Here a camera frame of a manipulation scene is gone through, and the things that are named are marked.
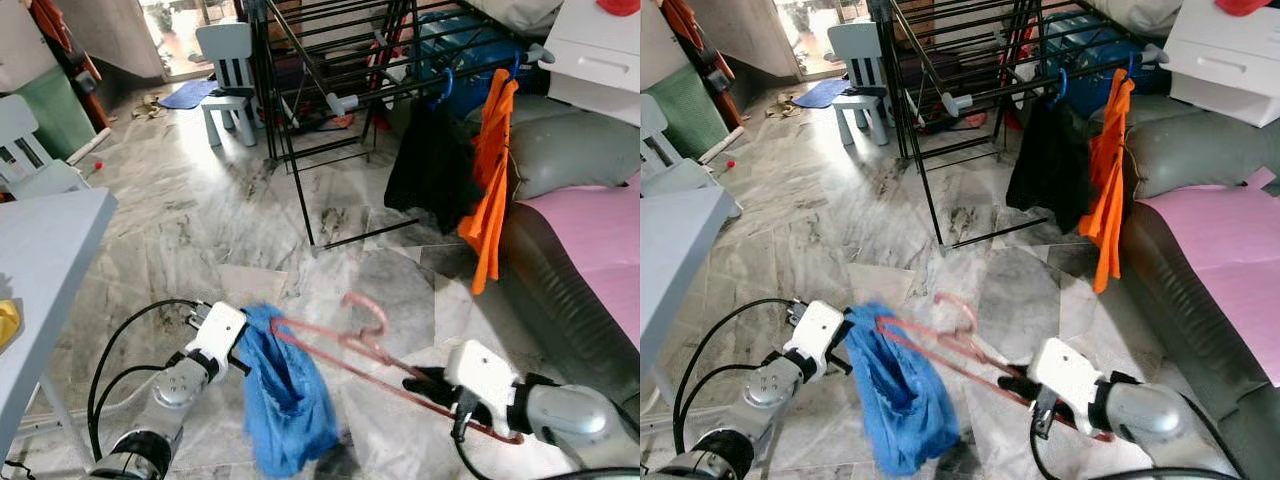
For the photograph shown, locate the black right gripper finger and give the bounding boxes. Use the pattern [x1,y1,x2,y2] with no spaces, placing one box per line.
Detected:
[403,366,457,403]
[997,368,1041,403]

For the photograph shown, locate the light blue garment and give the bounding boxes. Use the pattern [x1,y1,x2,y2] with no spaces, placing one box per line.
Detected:
[845,303,961,479]
[235,303,341,479]

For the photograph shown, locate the pink clothes hanger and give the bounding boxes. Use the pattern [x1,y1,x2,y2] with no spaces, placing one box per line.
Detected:
[270,292,526,444]
[878,292,1113,443]

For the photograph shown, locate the black garment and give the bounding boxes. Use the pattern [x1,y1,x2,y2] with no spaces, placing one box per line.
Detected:
[1005,98,1101,233]
[385,98,486,236]

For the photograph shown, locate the pink sofa cover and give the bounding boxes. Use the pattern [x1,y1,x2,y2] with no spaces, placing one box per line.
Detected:
[1140,168,1280,386]
[520,170,641,346]

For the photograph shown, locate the orange garment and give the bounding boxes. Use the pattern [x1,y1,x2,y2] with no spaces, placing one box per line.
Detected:
[1078,68,1136,294]
[458,68,521,296]

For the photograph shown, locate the white rolled tube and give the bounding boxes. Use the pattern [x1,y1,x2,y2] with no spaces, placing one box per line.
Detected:
[65,128,111,161]
[700,125,746,166]

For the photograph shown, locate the blue floor mat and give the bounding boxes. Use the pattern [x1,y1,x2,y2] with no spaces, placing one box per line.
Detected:
[158,80,216,111]
[790,80,851,109]

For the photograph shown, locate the grey sofa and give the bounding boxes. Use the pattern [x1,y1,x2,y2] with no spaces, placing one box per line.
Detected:
[500,95,641,401]
[1115,95,1280,431]

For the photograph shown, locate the black metal drying rack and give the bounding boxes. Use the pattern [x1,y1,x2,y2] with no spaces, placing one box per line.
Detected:
[870,0,1171,249]
[245,0,556,251]

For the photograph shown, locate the green folded mat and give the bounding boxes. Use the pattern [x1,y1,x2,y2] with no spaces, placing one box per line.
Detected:
[645,65,743,161]
[10,65,101,161]

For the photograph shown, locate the blue storage bag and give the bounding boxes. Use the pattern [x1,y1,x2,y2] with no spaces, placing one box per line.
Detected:
[1040,10,1136,116]
[415,10,516,121]

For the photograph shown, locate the orange and black appliance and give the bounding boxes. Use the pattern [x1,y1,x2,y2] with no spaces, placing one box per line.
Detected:
[660,0,741,101]
[30,0,101,101]

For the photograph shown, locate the white drawer cabinet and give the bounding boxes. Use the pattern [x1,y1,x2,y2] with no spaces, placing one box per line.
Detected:
[540,0,641,126]
[1165,0,1280,129]

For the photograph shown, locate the beige cushion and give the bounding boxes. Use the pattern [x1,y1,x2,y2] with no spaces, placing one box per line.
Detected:
[470,0,566,36]
[1085,0,1186,36]

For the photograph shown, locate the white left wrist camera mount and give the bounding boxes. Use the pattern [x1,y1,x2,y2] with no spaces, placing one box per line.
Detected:
[783,300,846,373]
[185,302,248,371]

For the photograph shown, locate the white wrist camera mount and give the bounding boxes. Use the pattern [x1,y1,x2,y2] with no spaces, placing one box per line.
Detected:
[447,340,521,426]
[1028,338,1106,421]
[783,300,846,373]
[185,302,248,371]

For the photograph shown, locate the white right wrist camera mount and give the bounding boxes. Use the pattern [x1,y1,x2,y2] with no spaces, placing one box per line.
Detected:
[447,340,521,426]
[1028,338,1106,421]

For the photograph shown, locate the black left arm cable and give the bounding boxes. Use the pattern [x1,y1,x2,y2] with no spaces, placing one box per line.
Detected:
[686,353,781,441]
[87,297,201,461]
[97,352,191,441]
[672,297,796,461]

